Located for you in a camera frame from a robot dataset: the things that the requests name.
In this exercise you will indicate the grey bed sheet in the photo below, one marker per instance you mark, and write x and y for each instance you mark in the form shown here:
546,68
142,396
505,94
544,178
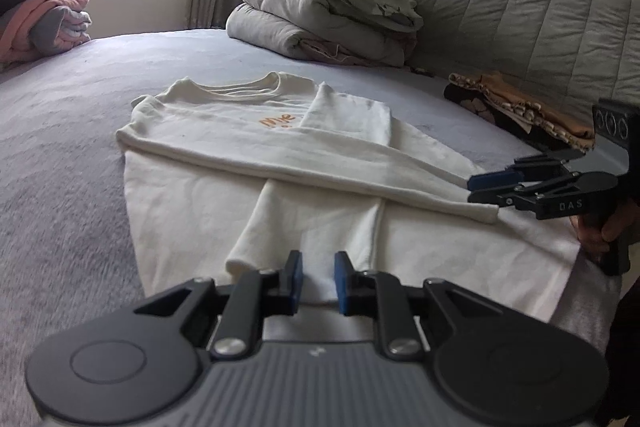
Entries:
60,157

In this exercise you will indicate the person's right hand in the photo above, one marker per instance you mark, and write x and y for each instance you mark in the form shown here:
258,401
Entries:
622,224

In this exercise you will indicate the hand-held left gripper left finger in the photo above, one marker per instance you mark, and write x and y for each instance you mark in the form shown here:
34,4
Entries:
297,274

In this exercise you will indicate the grey quilted headboard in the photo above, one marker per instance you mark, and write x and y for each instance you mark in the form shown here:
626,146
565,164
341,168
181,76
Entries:
525,7

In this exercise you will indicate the grey folded quilt pink underside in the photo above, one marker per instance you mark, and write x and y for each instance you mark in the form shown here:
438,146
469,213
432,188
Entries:
270,32

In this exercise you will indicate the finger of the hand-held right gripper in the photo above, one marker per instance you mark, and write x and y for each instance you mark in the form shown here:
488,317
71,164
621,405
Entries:
492,180
565,197

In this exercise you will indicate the person's right forearm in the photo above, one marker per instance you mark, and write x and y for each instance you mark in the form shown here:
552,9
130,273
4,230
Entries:
627,347

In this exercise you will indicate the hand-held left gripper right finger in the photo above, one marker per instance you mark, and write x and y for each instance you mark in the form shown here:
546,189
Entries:
341,279

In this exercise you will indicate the small brown patterned cloth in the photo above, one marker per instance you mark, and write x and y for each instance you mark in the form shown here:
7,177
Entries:
421,71

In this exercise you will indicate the white long-sleeve shirt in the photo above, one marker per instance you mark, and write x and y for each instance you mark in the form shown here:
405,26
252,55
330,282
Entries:
225,187

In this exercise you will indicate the orange-brown folded garment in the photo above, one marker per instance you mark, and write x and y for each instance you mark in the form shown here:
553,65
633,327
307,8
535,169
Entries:
525,104

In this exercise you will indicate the pink folded garment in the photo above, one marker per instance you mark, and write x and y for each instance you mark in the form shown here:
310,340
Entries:
25,27

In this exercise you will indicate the grey folded garment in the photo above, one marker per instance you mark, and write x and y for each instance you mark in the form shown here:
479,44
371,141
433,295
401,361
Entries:
60,32

